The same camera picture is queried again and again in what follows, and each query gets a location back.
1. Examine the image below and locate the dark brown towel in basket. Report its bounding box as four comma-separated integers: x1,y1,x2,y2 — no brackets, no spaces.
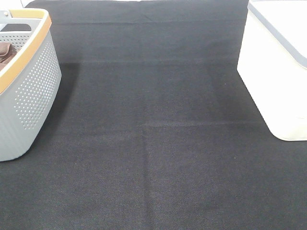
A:
0,42,17,70

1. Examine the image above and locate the grey perforated laundry basket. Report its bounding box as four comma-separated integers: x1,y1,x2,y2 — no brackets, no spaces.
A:
0,8,61,161

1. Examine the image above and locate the black fabric table mat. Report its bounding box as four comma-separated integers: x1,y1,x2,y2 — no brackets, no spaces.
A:
0,0,307,230

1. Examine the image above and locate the white slotted storage basket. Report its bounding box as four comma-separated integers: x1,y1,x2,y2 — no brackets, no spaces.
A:
237,0,307,141

